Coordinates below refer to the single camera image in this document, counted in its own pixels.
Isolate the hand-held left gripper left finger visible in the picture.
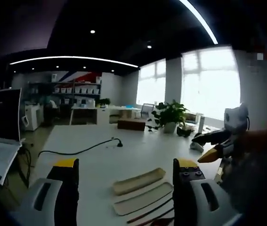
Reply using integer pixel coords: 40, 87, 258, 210
8, 158, 80, 226

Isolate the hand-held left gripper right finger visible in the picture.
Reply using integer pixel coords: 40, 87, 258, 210
172, 158, 243, 226

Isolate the dark red chopstick utensil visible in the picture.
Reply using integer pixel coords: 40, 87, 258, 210
137, 215, 175, 226
126, 197, 174, 224

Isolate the beige cutlery case tray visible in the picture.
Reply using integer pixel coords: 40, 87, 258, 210
112, 179, 174, 216

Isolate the beige cutlery case lid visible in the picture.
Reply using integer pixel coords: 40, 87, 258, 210
112, 167, 167, 196

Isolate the white tower appliance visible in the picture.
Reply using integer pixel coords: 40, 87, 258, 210
197, 115, 205, 132

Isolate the small white table device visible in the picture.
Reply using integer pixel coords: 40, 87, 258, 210
189, 140, 205, 153

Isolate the small black object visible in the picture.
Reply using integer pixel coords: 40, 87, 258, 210
176, 126, 192, 137

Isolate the green potted plant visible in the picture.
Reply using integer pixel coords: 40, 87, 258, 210
146, 99, 191, 134

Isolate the white office printer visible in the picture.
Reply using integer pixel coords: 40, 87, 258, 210
21, 103, 45, 131

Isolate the brown cardboard box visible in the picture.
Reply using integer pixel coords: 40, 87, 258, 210
117, 119, 146, 131

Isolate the white office counter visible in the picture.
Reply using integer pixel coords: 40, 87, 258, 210
69, 105, 112, 126

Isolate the black laptop screen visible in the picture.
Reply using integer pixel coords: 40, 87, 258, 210
0, 88, 23, 145

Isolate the curved ceiling light strip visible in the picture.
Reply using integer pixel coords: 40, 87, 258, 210
178, 0, 219, 45

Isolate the storage shelf with white boxes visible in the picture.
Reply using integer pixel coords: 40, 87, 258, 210
28, 73, 103, 107

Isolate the long ceiling light strip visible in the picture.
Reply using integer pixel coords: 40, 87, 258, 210
8, 56, 140, 69

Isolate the black table cable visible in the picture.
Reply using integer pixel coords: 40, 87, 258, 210
37, 137, 123, 158

